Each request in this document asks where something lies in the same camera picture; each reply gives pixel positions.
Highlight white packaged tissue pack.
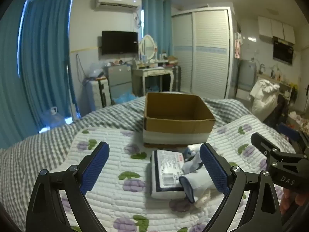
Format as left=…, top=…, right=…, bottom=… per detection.
left=150, top=150, right=186, bottom=200

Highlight brown cardboard box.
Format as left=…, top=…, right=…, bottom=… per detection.
left=143, top=92, right=216, bottom=147

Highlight white floral quilt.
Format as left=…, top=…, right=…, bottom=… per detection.
left=58, top=115, right=294, bottom=231

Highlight white sliding wardrobe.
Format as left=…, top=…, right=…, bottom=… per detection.
left=172, top=7, right=237, bottom=99

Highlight hanging patterned cloth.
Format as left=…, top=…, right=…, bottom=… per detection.
left=234, top=32, right=243, bottom=59

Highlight grey washing machine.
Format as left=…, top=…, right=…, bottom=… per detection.
left=236, top=60, right=257, bottom=100

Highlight blue plastic bags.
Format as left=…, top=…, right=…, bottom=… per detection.
left=112, top=88, right=138, bottom=104

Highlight person right hand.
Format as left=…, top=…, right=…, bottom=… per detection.
left=280, top=188, right=308, bottom=214

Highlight grey checked bed sheet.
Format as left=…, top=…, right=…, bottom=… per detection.
left=0, top=97, right=252, bottom=230

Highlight white upper cabinets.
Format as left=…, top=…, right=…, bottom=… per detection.
left=258, top=16, right=295, bottom=44

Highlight dark suitcase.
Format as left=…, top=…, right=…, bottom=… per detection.
left=172, top=66, right=181, bottom=92

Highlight white air conditioner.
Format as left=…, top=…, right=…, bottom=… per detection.
left=95, top=0, right=141, bottom=12

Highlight clear water jug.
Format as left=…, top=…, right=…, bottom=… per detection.
left=41, top=106, right=66, bottom=129

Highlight large blue window curtain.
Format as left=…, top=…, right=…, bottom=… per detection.
left=1, top=0, right=77, bottom=149

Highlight white suitcase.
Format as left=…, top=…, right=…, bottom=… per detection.
left=83, top=76, right=112, bottom=112

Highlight white dressing table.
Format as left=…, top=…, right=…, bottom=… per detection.
left=131, top=63, right=175, bottom=96

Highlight black wall television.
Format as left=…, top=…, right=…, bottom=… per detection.
left=101, top=31, right=138, bottom=55

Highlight white blue sock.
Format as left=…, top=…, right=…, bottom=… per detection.
left=179, top=143, right=216, bottom=208

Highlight white stuffed laundry bag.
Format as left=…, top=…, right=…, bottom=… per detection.
left=250, top=79, right=280, bottom=122

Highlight narrow blue curtain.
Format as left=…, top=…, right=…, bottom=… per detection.
left=142, top=0, right=172, bottom=55

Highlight black range hood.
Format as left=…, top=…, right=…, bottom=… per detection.
left=273, top=37, right=294, bottom=66

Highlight small silver fridge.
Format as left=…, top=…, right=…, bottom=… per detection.
left=106, top=64, right=132, bottom=101

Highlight oval vanity mirror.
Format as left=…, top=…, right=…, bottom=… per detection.
left=139, top=35, right=157, bottom=63

